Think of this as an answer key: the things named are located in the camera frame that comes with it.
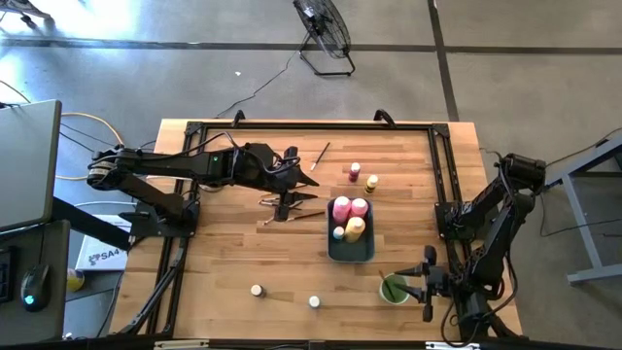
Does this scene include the black brush long silver ferrule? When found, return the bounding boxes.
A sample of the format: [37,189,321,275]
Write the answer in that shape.
[258,200,303,212]

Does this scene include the white cardboard box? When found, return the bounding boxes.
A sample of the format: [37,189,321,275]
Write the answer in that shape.
[75,213,131,272]

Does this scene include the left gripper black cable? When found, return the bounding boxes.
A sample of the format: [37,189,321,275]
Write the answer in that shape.
[145,130,302,176]

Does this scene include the large yellow paint bottle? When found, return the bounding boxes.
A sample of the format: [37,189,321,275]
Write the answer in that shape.
[343,216,366,245]

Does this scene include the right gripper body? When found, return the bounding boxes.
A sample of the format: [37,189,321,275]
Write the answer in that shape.
[421,244,459,324]

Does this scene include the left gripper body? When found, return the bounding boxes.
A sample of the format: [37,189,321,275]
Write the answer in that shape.
[252,142,301,224]

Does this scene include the blue-grey plastic bin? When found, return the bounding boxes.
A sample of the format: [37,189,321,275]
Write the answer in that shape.
[327,196,376,264]

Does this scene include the dark side desk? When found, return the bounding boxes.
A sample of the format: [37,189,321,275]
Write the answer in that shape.
[0,218,72,347]

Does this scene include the black keyboard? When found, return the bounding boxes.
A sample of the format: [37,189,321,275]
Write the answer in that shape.
[0,247,15,303]

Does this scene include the grey laptop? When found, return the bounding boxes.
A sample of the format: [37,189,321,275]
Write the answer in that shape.
[0,99,63,232]

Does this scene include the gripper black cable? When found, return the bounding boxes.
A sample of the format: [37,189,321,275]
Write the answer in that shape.
[439,252,519,349]
[145,130,302,176]

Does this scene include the pink paint bottle white cap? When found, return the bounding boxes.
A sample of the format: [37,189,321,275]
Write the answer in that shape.
[331,197,352,227]
[350,197,369,220]

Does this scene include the yellow ball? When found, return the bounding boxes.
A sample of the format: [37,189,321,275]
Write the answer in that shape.
[66,268,86,294]

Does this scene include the black brush pale bristles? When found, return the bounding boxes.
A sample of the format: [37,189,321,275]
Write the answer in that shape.
[310,141,331,172]

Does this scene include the black fan cable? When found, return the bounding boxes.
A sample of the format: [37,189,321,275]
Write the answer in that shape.
[215,46,312,120]

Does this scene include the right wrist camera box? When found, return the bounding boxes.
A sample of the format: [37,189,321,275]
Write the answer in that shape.
[434,269,458,296]

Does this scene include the silver metal bracket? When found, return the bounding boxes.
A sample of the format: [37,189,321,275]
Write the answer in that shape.
[154,339,210,350]
[425,341,482,350]

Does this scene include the black floor cable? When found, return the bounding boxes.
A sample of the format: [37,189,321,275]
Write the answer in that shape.
[543,126,622,169]

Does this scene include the green cup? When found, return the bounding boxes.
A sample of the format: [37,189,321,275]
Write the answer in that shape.
[379,272,412,306]

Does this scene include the black computer mouse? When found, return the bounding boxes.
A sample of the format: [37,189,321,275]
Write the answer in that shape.
[19,264,52,313]

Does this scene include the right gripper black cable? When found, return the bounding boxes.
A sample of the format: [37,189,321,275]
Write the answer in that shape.
[439,252,519,349]

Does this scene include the yellow floor cable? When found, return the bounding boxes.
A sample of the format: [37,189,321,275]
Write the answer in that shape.
[55,112,128,181]

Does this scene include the black floor fan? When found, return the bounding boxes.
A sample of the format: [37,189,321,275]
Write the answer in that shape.
[292,0,357,78]

